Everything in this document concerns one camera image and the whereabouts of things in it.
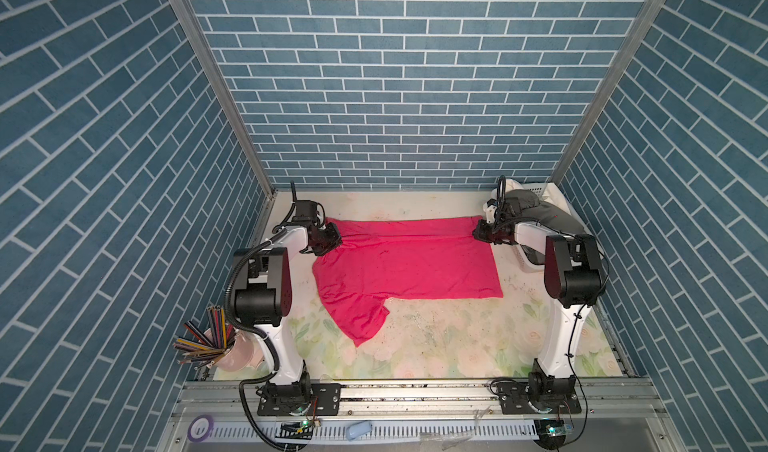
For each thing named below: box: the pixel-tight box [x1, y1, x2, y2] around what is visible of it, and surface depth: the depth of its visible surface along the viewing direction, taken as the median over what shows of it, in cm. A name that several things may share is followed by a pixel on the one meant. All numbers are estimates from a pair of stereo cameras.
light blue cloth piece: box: [346, 420, 373, 441], surface depth 70 cm
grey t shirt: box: [503, 189, 586, 236], surface depth 99 cm
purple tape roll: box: [187, 415, 214, 443], surface depth 71 cm
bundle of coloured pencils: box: [173, 305, 235, 369], surface depth 73 cm
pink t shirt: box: [312, 216, 504, 347], surface depth 100 cm
